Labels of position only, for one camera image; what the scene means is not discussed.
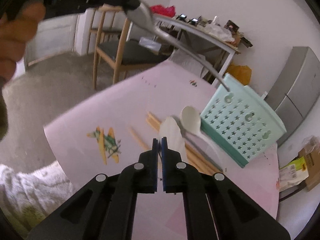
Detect wooden chopstick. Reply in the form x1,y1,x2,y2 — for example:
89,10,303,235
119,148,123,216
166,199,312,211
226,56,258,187
146,112,222,176
129,126,150,151

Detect white rice paddle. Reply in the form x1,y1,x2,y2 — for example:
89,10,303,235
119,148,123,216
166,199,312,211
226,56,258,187
159,116,188,163

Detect white ceramic spoon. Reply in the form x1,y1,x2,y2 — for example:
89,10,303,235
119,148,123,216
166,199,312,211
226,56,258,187
180,106,222,170

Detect metal spoon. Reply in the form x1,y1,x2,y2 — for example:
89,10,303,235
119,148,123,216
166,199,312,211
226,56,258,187
123,0,231,92

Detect person left hand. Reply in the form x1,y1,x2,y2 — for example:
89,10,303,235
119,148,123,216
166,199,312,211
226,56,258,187
1,2,46,82

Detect wooden chair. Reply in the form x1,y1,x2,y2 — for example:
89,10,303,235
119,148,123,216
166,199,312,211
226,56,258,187
92,5,169,89

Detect mint green utensil basket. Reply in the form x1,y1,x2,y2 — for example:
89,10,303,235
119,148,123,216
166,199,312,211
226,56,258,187
200,74,286,167

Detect yellow green rice bag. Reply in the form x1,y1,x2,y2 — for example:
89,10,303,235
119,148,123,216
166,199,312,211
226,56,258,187
279,157,309,192

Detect red plastic bag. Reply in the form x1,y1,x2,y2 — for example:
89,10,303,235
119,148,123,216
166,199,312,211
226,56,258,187
150,4,176,18

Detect white fluffy cloth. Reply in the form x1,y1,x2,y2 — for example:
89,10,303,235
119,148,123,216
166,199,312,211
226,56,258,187
1,161,76,239

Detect cardboard box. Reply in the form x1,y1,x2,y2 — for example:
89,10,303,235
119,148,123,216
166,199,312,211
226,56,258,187
298,137,320,191

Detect grey refrigerator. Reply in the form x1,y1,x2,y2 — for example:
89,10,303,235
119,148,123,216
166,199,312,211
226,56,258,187
265,47,319,146

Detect white plastic bag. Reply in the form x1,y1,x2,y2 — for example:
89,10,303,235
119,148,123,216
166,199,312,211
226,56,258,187
205,16,235,43

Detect white frame side table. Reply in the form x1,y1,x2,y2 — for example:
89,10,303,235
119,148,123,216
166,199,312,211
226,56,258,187
154,14,240,76

